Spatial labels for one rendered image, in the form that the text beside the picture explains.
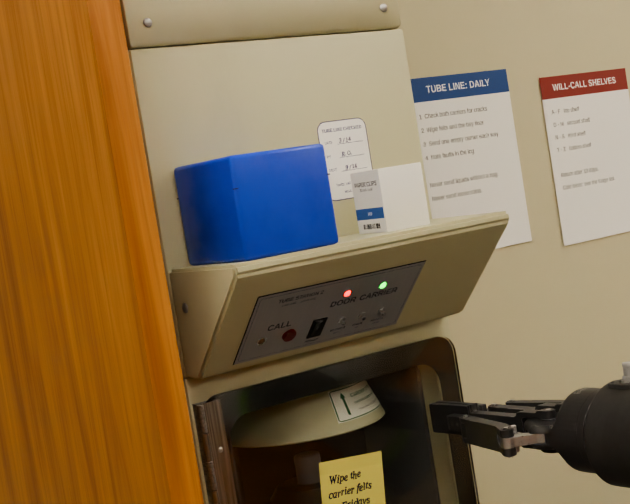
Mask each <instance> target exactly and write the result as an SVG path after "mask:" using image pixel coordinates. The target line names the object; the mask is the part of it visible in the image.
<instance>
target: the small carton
mask: <svg viewBox="0 0 630 504"><path fill-rule="evenodd" d="M350 177H351V184H352V190H353V196H354V202H355V209H356V215H357V221H358V227H359V234H372V233H383V232H391V231H396V230H401V229H407V228H412V227H417V226H423V225H428V224H430V220H429V213H428V207H427V200H426V194H425V188H424V181H423V175H422V168H421V163H420V162H418V163H411V164H405V165H399V166H393V167H386V168H380V169H374V170H368V171H362V172H356V173H351V174H350Z"/></svg>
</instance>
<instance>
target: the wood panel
mask: <svg viewBox="0 0 630 504"><path fill-rule="evenodd" d="M0 504H204V501H203V495H202V489H201V483H200V477H199V471H198V465H197V459H196V453H195V447H194V441H193V435H192V429H191V424H190V418H189V412H188V406H187V400H186V394H185V388H184V382H183V376H182V370H181V364H180V358H179V352H178V346H177V340H176V334H175V328H174V322H173V316H172V310H171V304H170V298H169V292H168V287H167V281H166V275H165V269H164V263H163V257H162V251H161V245H160V239H159V233H158V227H157V221H156V215H155V209H154V203H153V197H152V191H151V185H150V179H149V173H148V167H147V161H146V156H145V150H144V144H143V138H142V132H141V126H140V120H139V114H138V108H137V102H136V96H135V90H134V84H133V78H132V72H131V66H130V60H129V54H128V48H127V42H126V36H125V30H124V24H123V19H122V13H121V7H120V1H119V0H0Z"/></svg>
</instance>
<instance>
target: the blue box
mask: <svg viewBox="0 0 630 504"><path fill-rule="evenodd" d="M174 175H175V181H176V187H177V193H178V198H177V200H178V199H179V205H180V211H181V217H182V223H183V229H184V235H185V241H186V247H187V253H188V259H189V263H190V264H191V265H193V266H195V265H208V264H220V263H232V262H244V261H252V260H257V259H262V258H267V257H272V256H277V255H282V254H287V253H292V252H297V251H302V250H307V249H313V248H318V247H323V246H328V245H333V244H336V243H338V233H337V227H336V220H335V214H334V208H333V202H332V195H331V189H330V183H329V177H328V175H330V173H329V174H328V170H327V164H326V158H325V152H324V147H323V145H322V144H311V145H304V146H297V147H289V148H282V149H275V150H268V151H260V152H253V153H246V154H239V155H231V156H227V157H222V158H217V159H213V160H208V161H203V162H199V163H194V164H190V165H185V166H180V167H177V168H175V170H174Z"/></svg>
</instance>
